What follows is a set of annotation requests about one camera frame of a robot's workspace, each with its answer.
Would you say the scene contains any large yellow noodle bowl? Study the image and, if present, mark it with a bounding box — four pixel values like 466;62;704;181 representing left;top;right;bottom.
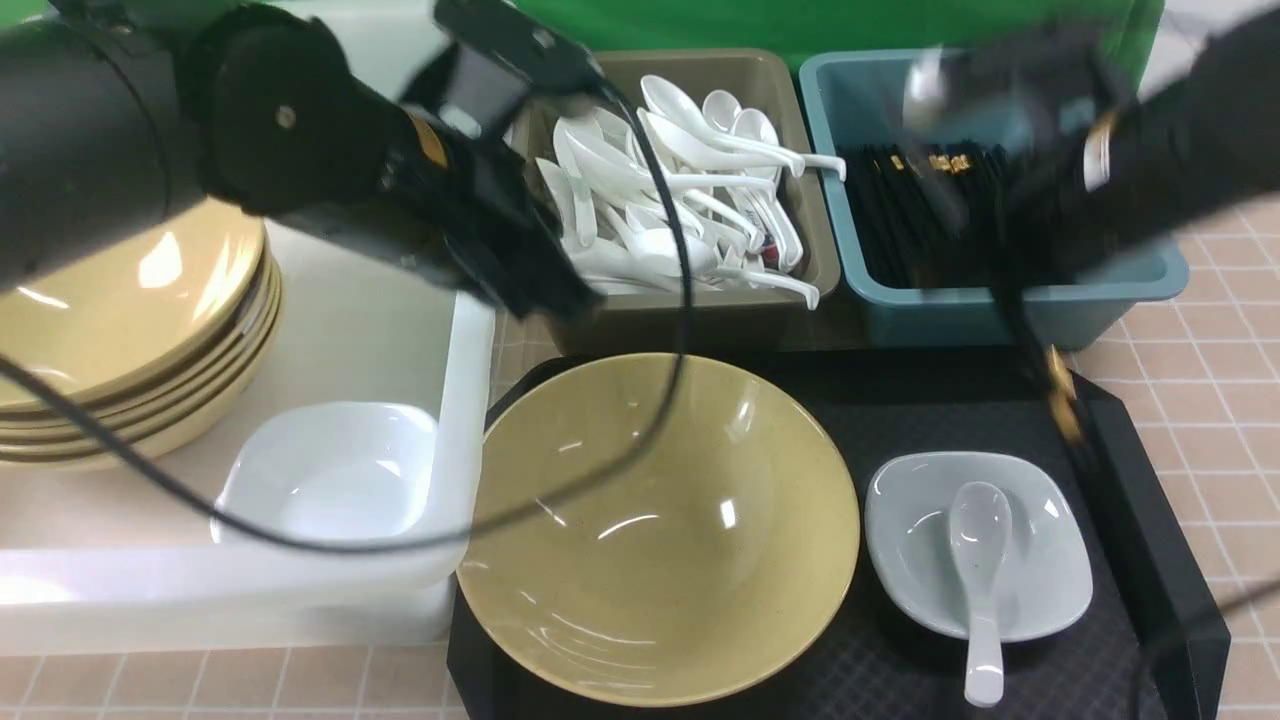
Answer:
457;354;860;708

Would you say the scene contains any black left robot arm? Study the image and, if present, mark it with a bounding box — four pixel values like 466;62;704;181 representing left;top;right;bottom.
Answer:
1;1;605;320

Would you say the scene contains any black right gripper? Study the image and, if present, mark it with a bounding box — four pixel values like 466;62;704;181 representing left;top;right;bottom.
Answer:
900;26;1114;290

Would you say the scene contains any small white square dish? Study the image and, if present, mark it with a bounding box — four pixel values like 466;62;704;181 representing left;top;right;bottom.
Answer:
864;451;1093;643

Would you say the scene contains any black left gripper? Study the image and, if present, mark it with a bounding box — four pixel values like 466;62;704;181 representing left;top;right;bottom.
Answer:
385;105;603;322

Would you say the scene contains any black serving tray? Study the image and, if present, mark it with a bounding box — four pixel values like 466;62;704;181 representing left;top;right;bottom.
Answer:
447;347;1231;719

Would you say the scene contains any checkered beige table mat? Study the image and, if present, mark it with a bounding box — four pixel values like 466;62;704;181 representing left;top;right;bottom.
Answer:
3;205;1277;719

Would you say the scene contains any pile of white spoons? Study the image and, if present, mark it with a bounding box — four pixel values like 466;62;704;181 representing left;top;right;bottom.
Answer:
536;76;847;310

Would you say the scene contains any teal plastic bin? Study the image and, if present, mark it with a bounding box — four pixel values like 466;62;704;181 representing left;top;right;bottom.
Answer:
797;47;1190;348

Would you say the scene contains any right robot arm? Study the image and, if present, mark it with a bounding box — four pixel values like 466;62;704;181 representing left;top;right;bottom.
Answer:
900;8;1279;288

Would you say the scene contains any pile of black chopsticks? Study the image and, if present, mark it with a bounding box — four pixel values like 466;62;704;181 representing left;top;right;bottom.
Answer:
840;141;1011;290

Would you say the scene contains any white plastic tub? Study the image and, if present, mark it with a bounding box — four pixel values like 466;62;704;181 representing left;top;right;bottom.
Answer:
3;199;495;656

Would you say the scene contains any white square dish in tub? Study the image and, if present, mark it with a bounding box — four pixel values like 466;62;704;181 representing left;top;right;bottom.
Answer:
215;401;438;542

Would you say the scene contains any stack of yellow bowls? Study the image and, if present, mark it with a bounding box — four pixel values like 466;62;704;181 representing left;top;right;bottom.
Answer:
1;201;284;457

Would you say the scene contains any white ceramic soup spoon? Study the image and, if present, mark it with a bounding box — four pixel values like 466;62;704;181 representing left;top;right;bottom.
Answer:
948;480;1012;708

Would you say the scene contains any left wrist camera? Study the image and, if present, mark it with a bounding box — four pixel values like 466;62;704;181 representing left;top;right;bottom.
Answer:
433;1;607;138

